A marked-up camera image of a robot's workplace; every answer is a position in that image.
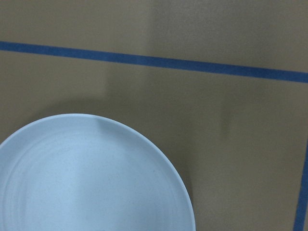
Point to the blue plate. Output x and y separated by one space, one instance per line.
79 172

